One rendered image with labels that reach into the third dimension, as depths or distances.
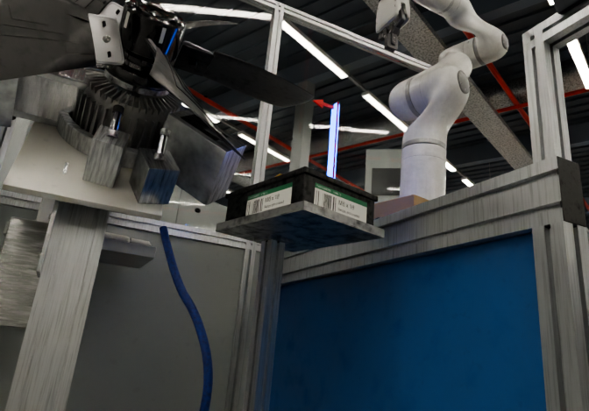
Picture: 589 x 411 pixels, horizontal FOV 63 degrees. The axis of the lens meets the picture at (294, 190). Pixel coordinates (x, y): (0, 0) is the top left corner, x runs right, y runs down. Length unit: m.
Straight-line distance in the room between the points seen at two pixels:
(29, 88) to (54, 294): 0.40
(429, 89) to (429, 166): 0.22
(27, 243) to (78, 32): 0.46
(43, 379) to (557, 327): 0.79
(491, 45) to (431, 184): 0.61
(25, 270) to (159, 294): 0.57
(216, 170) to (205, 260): 0.76
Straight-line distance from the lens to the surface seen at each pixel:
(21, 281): 1.15
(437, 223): 0.75
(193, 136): 0.96
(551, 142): 0.65
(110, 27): 1.01
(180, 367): 1.64
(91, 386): 1.60
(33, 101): 1.09
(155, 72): 0.73
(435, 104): 1.35
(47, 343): 0.96
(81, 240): 0.98
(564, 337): 0.60
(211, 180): 0.95
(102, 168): 0.93
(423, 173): 1.29
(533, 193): 0.64
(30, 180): 0.93
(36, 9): 0.94
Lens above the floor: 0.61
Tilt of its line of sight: 19 degrees up
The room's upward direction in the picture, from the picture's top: 5 degrees clockwise
